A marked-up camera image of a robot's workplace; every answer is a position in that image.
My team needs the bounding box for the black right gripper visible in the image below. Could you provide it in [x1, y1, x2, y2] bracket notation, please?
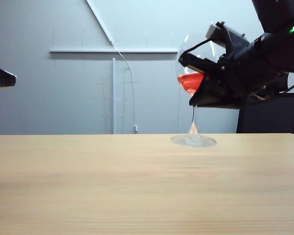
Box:
[178, 43, 290, 110]

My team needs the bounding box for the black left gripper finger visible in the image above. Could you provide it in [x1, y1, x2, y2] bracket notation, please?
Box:
[0, 64, 17, 90]

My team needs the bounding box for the red liquid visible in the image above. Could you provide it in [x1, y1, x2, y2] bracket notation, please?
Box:
[176, 72, 210, 96]

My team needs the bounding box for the clear stemmed wine goblet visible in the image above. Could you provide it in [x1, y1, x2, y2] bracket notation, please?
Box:
[171, 33, 218, 148]

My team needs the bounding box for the black mesh office chair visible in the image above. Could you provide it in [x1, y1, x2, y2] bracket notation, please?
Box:
[236, 92, 294, 135]

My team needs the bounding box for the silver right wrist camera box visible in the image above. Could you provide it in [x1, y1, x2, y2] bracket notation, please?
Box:
[205, 21, 251, 54]

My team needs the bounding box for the white cable with inline switch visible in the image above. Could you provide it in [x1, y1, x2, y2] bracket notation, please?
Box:
[111, 40, 138, 134]

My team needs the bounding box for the white vertical wall conduit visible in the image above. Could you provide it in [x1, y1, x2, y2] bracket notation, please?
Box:
[112, 58, 117, 135]

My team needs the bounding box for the white diagonal wall conduit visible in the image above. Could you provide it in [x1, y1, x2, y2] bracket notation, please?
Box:
[85, 0, 114, 45]

